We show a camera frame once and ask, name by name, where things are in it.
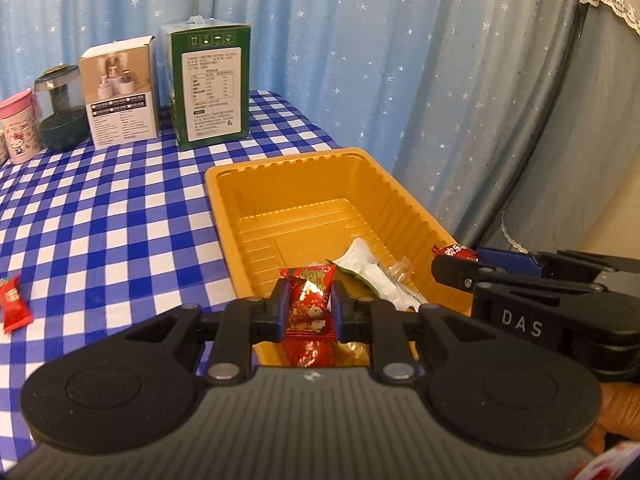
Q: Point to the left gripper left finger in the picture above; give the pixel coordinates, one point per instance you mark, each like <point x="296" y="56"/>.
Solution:
<point x="245" y="322"/>

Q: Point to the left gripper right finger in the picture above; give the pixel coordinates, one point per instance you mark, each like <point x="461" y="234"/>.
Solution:
<point x="384" y="330"/>

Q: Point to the large red snack packet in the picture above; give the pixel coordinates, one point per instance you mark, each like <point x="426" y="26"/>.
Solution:
<point x="309" y="336"/>

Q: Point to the white green snack pouch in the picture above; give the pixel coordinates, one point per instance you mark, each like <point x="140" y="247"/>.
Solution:
<point x="359" y="261"/>

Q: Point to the clear biscuit packet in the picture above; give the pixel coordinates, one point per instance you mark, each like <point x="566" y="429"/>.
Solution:
<point x="400" y="272"/>

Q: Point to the small red candy wrapper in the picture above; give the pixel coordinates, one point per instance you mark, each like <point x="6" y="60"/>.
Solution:
<point x="456" y="251"/>

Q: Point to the small red candy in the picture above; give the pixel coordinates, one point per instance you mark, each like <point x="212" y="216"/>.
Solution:
<point x="15" y="310"/>

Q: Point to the yellow green candy packet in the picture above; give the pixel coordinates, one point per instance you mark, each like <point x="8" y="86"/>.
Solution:
<point x="349" y="354"/>

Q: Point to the person right hand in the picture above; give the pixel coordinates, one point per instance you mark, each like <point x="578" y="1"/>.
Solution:
<point x="615" y="440"/>

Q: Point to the orange plastic tray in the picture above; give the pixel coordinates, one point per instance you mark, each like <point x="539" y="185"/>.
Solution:
<point x="299" y="210"/>

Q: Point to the grey lace trimmed cover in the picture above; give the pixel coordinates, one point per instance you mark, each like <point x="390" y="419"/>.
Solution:
<point x="580" y="188"/>

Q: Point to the blue white checkered tablecloth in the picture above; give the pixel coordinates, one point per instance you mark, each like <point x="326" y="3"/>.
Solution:
<point x="104" y="238"/>

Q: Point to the blue star curtain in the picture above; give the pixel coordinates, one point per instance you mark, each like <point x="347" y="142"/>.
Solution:
<point x="448" y="95"/>

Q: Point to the green carton box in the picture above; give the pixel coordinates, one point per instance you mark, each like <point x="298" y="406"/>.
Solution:
<point x="208" y="79"/>

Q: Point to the white beige product box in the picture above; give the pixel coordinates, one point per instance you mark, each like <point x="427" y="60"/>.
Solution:
<point x="120" y="91"/>

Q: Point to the pink hello kitty cup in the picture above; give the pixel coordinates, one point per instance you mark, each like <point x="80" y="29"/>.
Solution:
<point x="20" y="126"/>

